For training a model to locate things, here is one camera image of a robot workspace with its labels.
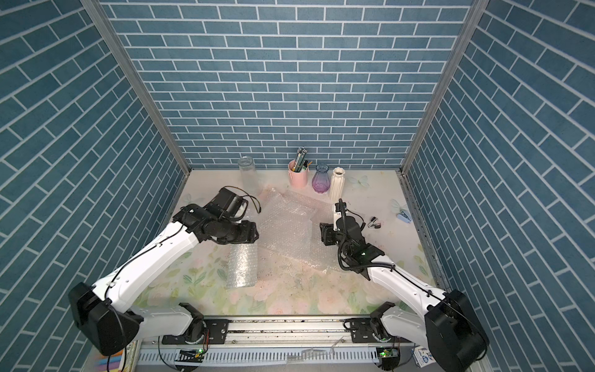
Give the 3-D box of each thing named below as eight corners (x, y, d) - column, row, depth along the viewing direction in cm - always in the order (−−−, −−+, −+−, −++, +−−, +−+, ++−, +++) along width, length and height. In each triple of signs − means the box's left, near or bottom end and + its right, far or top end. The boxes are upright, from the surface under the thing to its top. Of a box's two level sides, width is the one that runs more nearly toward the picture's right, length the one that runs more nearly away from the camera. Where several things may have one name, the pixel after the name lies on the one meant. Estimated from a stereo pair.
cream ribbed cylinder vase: (330, 200, 109) (333, 178, 97) (329, 189, 113) (332, 166, 101) (341, 200, 109) (346, 178, 97) (340, 189, 113) (344, 167, 101)
